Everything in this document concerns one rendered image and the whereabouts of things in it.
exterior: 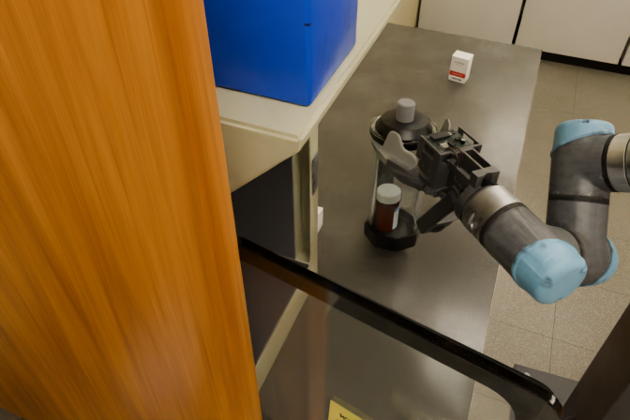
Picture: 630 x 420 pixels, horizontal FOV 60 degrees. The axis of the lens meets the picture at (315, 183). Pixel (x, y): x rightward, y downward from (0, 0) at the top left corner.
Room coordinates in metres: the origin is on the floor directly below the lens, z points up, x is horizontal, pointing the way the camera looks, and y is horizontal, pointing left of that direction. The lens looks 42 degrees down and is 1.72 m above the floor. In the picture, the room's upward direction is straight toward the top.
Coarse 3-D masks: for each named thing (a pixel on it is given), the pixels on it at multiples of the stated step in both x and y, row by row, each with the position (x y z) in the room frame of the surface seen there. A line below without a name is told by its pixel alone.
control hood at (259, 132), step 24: (360, 0) 0.50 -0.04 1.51; (384, 0) 0.50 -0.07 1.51; (360, 24) 0.44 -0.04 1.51; (384, 24) 0.46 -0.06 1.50; (360, 48) 0.40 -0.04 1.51; (336, 72) 0.36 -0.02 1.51; (240, 96) 0.33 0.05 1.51; (336, 96) 0.34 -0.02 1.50; (240, 120) 0.30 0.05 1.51; (264, 120) 0.30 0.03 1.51; (288, 120) 0.30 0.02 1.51; (312, 120) 0.31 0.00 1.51; (240, 144) 0.30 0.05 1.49; (264, 144) 0.29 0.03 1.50; (288, 144) 0.28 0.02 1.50; (240, 168) 0.30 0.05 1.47; (264, 168) 0.29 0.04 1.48
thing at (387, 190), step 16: (384, 176) 0.67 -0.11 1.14; (384, 192) 0.67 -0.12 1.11; (400, 192) 0.66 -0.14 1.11; (416, 192) 0.67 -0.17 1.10; (368, 208) 0.70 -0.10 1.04; (384, 208) 0.66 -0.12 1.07; (400, 208) 0.66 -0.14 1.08; (416, 208) 0.67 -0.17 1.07; (368, 224) 0.68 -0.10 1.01; (384, 224) 0.66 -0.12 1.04; (400, 224) 0.65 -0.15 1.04
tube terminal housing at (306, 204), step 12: (312, 132) 0.60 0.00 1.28; (312, 144) 0.60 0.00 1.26; (300, 156) 0.63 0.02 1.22; (312, 156) 0.60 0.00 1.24; (300, 168) 0.63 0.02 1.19; (300, 180) 0.63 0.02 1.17; (300, 192) 0.62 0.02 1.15; (300, 204) 0.62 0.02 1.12; (312, 204) 0.60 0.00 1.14; (300, 216) 0.62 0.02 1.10; (312, 216) 0.60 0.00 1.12; (300, 228) 0.62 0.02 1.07; (312, 228) 0.60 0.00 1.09; (300, 240) 0.62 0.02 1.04; (312, 240) 0.60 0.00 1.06; (300, 252) 0.62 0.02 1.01; (312, 252) 0.60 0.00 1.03; (312, 264) 0.60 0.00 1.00
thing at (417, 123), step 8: (400, 104) 0.72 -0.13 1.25; (408, 104) 0.71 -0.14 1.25; (384, 112) 0.74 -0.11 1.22; (392, 112) 0.74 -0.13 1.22; (400, 112) 0.71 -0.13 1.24; (408, 112) 0.71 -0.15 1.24; (416, 112) 0.74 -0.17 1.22; (384, 120) 0.71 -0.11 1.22; (392, 120) 0.71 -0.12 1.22; (400, 120) 0.71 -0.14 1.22; (408, 120) 0.71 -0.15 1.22; (416, 120) 0.71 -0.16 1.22; (424, 120) 0.71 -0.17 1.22; (384, 128) 0.70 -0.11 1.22; (392, 128) 0.69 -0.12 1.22; (400, 128) 0.69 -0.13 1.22; (408, 128) 0.69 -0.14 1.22; (416, 128) 0.69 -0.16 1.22; (424, 128) 0.69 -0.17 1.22; (432, 128) 0.71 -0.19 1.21; (400, 136) 0.68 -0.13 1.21; (408, 136) 0.68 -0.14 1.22; (416, 136) 0.68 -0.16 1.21
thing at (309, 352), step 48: (240, 240) 0.30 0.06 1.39; (288, 288) 0.27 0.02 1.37; (336, 288) 0.25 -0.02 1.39; (288, 336) 0.27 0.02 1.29; (336, 336) 0.25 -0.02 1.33; (384, 336) 0.23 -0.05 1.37; (432, 336) 0.21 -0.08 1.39; (288, 384) 0.28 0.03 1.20; (336, 384) 0.25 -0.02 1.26; (384, 384) 0.22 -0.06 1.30; (432, 384) 0.20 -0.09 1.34; (480, 384) 0.19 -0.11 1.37; (528, 384) 0.18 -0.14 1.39
